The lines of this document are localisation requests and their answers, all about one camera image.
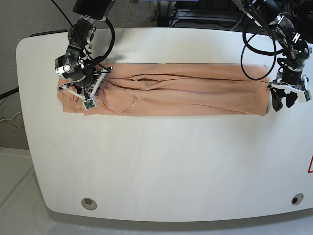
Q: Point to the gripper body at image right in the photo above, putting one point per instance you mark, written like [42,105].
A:
[290,79]

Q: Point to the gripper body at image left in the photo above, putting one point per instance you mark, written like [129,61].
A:
[81,83]

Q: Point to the peach orange T-shirt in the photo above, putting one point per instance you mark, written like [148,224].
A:
[142,90]

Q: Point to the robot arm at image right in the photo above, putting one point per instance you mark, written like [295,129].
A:
[291,51]

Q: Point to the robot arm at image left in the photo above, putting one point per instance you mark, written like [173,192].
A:
[78,53]

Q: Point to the black strip behind table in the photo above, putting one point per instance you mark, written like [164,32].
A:
[48,33]

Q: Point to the black bar at left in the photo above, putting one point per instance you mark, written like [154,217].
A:
[9,93]

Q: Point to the black desk leg base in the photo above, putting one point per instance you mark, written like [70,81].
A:
[163,10]

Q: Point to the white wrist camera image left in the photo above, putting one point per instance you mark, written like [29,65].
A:
[89,103]

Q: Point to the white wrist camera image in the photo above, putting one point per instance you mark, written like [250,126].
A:
[304,96]
[89,103]

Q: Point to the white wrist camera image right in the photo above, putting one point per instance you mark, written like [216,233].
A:
[304,96]

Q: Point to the right table cable grommet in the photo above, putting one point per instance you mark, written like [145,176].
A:
[297,199]

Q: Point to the table cable grommet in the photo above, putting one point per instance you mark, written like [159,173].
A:
[297,199]
[89,204]

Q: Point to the left table cable grommet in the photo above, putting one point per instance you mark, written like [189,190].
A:
[89,204]

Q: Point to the aluminium frame rail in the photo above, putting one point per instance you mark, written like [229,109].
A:
[229,21]

